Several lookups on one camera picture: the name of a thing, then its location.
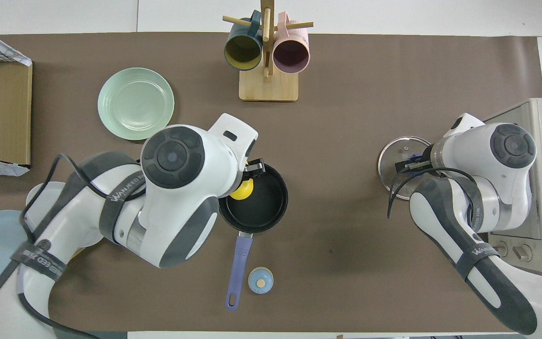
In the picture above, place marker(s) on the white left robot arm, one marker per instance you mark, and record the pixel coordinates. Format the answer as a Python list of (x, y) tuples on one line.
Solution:
[(177, 188)]

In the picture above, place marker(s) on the pale green plate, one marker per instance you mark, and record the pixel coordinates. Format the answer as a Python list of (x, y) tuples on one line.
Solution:
[(135, 103)]

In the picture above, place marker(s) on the wooden mug tree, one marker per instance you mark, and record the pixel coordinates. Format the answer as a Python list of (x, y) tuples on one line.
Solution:
[(268, 87)]

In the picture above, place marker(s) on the pink ribbed mug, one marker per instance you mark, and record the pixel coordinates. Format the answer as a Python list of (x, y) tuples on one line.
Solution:
[(290, 54)]

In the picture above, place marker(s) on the brown table mat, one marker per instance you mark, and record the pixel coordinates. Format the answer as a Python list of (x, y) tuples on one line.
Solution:
[(370, 84)]

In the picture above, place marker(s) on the dark blue pot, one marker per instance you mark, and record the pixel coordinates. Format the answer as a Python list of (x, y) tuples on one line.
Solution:
[(264, 202)]

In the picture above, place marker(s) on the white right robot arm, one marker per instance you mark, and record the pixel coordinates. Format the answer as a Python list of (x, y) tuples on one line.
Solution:
[(492, 155)]

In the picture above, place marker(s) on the grey plate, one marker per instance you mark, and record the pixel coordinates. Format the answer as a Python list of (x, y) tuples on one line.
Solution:
[(40, 195)]

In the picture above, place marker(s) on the dark teal mug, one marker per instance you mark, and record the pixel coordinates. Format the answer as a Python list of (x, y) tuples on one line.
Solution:
[(243, 49)]

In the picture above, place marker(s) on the glass lid with blue knob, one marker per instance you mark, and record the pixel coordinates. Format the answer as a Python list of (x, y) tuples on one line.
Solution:
[(400, 150)]

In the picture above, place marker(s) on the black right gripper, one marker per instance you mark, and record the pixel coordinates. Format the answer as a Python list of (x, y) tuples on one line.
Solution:
[(425, 160)]

